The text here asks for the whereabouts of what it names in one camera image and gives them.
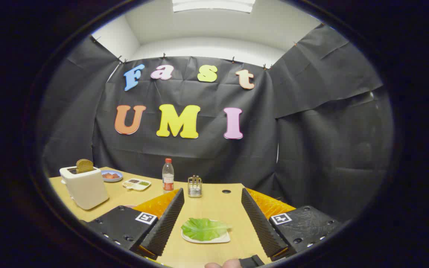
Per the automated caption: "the black backdrop cloth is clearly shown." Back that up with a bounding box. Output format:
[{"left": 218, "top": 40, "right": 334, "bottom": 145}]
[{"left": 38, "top": 23, "right": 395, "bottom": 224}]

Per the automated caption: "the brown bread slice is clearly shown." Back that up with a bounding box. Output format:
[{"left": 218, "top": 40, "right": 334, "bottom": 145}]
[{"left": 76, "top": 159, "right": 95, "bottom": 174}]

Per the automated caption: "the white rectangular plate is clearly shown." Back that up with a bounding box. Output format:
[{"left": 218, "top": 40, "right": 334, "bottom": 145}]
[{"left": 181, "top": 220, "right": 231, "bottom": 244}]

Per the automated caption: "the green lettuce leaf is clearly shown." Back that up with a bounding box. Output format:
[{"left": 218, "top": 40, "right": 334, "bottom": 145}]
[{"left": 181, "top": 218, "right": 232, "bottom": 241}]

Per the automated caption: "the white divided condiment tray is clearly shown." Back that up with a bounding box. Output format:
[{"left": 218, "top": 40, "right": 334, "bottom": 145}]
[{"left": 122, "top": 178, "right": 152, "bottom": 191}]

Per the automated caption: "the small blue plate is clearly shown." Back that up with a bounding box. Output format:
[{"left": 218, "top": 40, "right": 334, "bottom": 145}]
[{"left": 101, "top": 170, "right": 123, "bottom": 182}]

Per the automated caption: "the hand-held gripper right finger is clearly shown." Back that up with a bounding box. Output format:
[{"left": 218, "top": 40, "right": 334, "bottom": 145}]
[{"left": 241, "top": 188, "right": 344, "bottom": 262}]

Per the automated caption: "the clear bottle with red label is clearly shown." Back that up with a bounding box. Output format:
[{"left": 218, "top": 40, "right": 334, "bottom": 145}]
[{"left": 162, "top": 158, "right": 175, "bottom": 192}]

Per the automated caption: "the metal wire utensil holder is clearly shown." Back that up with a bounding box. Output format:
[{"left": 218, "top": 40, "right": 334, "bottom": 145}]
[{"left": 188, "top": 175, "right": 203, "bottom": 198}]

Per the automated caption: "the ceiling light panel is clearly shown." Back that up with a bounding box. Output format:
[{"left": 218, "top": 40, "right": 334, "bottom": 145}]
[{"left": 172, "top": 0, "right": 256, "bottom": 13}]

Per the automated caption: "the white toaster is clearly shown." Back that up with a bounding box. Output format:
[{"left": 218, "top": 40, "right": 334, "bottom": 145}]
[{"left": 59, "top": 166, "right": 109, "bottom": 210}]

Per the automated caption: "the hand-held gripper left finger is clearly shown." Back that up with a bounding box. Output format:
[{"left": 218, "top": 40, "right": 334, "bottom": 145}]
[{"left": 83, "top": 188, "right": 185, "bottom": 260}]

